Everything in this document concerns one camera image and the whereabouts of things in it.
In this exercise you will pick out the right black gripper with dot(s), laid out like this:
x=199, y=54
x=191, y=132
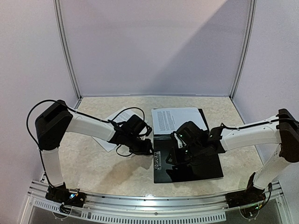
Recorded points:
x=178, y=154

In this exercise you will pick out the right aluminium frame post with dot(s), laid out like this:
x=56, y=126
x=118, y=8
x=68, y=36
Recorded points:
x=245, y=47

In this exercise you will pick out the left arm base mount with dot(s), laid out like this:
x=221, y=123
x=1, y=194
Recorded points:
x=71, y=197

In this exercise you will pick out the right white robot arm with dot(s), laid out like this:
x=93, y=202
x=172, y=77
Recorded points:
x=281, y=129

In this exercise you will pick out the perforated white cable tray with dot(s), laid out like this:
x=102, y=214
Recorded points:
x=49, y=213

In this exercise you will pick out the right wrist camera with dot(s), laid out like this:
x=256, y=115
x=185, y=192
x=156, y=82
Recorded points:
x=179, y=143

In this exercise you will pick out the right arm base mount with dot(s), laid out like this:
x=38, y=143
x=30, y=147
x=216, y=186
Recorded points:
x=250, y=195

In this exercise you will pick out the curved aluminium rail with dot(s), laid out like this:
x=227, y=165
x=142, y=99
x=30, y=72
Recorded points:
x=94, y=200

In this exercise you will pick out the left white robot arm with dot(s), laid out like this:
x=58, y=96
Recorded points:
x=58, y=119

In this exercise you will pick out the black file folder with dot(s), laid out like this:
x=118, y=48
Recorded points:
x=205, y=168

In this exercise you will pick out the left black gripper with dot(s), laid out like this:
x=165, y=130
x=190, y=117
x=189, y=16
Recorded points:
x=145, y=150

